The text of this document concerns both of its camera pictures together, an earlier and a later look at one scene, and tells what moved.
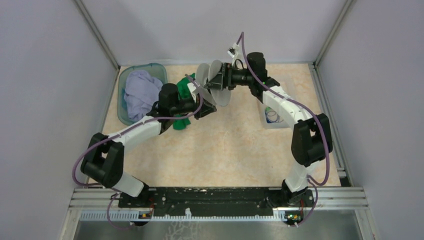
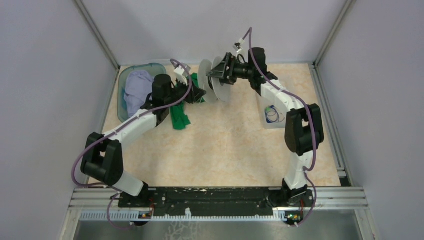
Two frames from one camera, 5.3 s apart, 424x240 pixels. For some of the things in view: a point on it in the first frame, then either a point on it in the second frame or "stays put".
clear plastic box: [271, 119] stays put
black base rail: [208, 200] stays put
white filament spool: [204, 72] stays put
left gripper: [206, 108] -> [195, 94]
